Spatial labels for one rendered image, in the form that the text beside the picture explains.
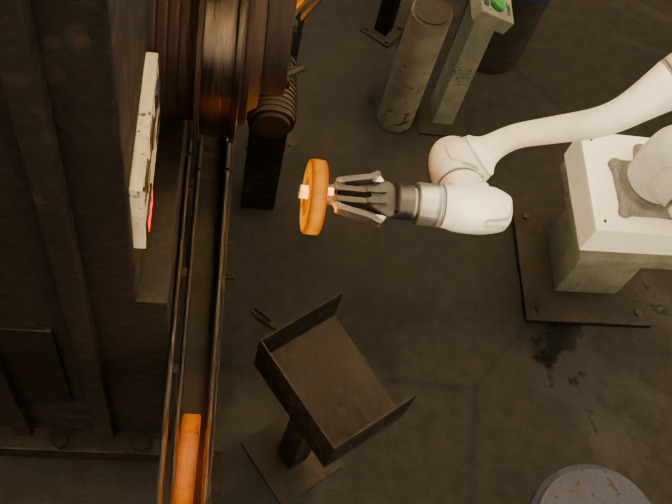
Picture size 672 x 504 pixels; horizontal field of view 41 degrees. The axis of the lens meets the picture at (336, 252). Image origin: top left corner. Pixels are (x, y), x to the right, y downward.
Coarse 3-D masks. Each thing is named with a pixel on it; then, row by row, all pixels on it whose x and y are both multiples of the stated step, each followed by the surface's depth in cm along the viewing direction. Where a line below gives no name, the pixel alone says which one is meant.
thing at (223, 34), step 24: (216, 0) 144; (240, 0) 144; (216, 24) 145; (240, 24) 145; (216, 48) 147; (240, 48) 146; (216, 72) 149; (240, 72) 148; (216, 96) 152; (216, 120) 158
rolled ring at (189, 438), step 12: (192, 420) 167; (192, 432) 164; (180, 444) 162; (192, 444) 162; (180, 456) 161; (192, 456) 161; (180, 468) 160; (192, 468) 161; (180, 480) 160; (192, 480) 161; (180, 492) 161; (192, 492) 161
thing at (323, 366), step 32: (320, 320) 194; (288, 352) 192; (320, 352) 193; (352, 352) 195; (288, 384) 177; (320, 384) 190; (352, 384) 192; (288, 416) 247; (320, 416) 188; (352, 416) 189; (384, 416) 177; (256, 448) 242; (288, 448) 231; (320, 448) 179; (352, 448) 185; (288, 480) 239; (320, 480) 241
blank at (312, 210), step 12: (312, 168) 180; (324, 168) 180; (312, 180) 178; (324, 180) 178; (312, 192) 177; (324, 192) 178; (300, 204) 191; (312, 204) 177; (324, 204) 178; (300, 216) 189; (312, 216) 178; (324, 216) 179; (300, 228) 187; (312, 228) 181
